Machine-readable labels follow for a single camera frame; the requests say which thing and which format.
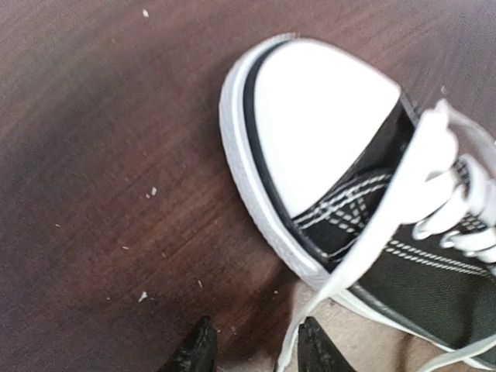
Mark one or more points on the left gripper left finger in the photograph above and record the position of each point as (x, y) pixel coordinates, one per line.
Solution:
(198, 350)

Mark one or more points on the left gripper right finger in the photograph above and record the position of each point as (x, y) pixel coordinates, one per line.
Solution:
(317, 352)

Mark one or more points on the black white canvas sneaker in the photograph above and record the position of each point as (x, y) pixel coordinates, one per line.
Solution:
(313, 136)

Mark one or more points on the white shoelace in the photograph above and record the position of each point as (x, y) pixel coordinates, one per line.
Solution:
(423, 191)

